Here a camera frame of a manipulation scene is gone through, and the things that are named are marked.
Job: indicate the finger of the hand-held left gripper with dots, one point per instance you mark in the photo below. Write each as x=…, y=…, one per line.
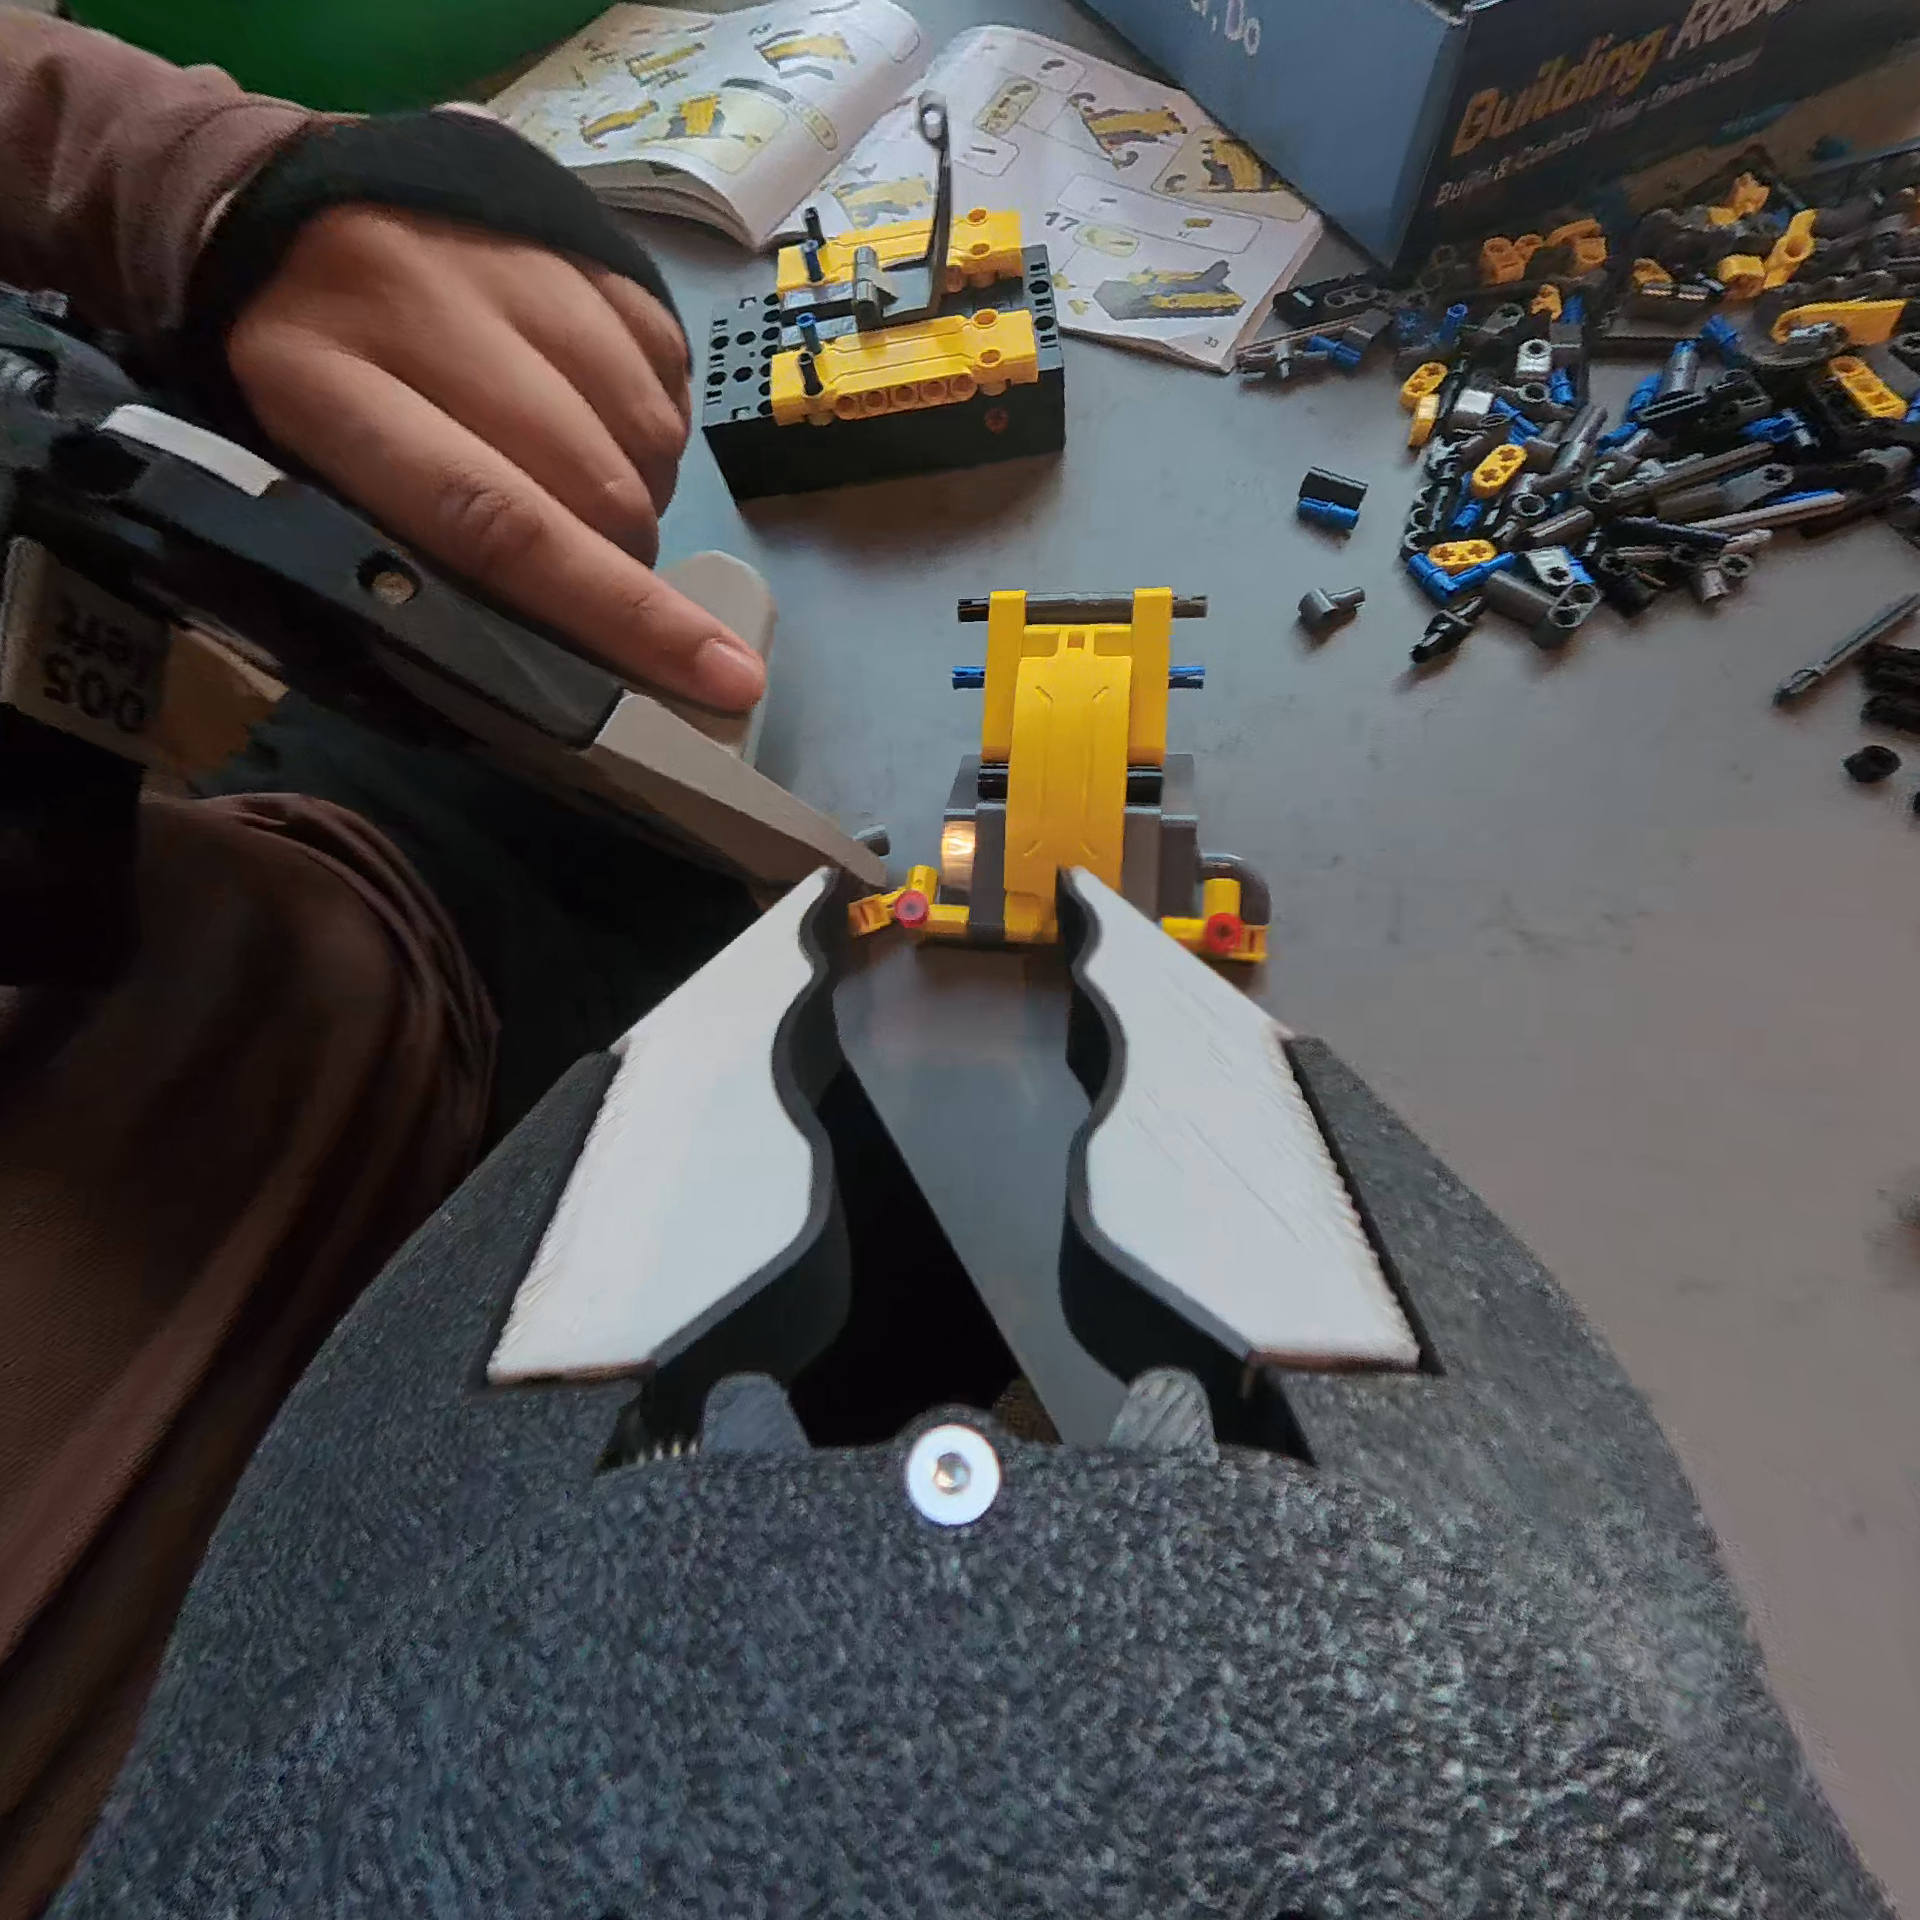
x=720, y=796

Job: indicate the person's left forearm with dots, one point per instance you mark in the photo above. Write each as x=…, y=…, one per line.
x=120, y=149

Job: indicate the black pin connector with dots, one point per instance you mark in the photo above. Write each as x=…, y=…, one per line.
x=1447, y=634

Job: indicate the small grey pin piece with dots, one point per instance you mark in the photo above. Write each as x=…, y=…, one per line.
x=1329, y=608

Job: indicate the person's left hand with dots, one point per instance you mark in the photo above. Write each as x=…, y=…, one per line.
x=480, y=389

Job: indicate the grey axle beam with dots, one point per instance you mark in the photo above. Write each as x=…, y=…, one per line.
x=1845, y=653

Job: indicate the black and blue connector piece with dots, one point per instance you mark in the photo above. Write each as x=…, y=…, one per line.
x=1333, y=499

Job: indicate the pile of small building pieces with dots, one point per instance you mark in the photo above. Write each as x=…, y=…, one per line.
x=1651, y=405

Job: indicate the grey desk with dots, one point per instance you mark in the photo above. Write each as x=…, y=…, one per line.
x=1499, y=974

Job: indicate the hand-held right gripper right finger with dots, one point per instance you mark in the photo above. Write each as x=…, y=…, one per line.
x=1230, y=1200

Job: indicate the yellow panel vehicle assembly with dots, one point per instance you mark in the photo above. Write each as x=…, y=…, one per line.
x=1073, y=751

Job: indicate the cardboard kit box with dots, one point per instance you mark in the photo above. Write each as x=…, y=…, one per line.
x=1349, y=119

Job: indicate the green box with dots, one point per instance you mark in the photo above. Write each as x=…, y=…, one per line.
x=299, y=44

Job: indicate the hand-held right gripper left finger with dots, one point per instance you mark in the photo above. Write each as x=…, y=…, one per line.
x=674, y=1200

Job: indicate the black base yellow panel assembly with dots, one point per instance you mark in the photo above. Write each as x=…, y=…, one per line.
x=886, y=375

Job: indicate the open instruction booklet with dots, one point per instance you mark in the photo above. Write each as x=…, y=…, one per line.
x=840, y=135

